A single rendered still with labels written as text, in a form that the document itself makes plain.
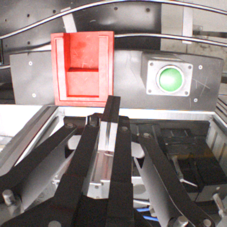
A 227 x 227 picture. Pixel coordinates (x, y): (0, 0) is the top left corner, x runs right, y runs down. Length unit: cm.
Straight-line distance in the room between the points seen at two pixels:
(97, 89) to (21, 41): 44
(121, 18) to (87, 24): 12
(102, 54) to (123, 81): 10
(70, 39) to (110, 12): 26
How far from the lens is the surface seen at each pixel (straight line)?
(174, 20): 138
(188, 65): 32
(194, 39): 54
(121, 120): 18
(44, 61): 46
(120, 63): 42
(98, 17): 66
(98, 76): 39
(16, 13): 77
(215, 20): 150
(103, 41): 36
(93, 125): 15
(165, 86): 31
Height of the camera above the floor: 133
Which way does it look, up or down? 65 degrees down
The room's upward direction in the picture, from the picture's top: 173 degrees counter-clockwise
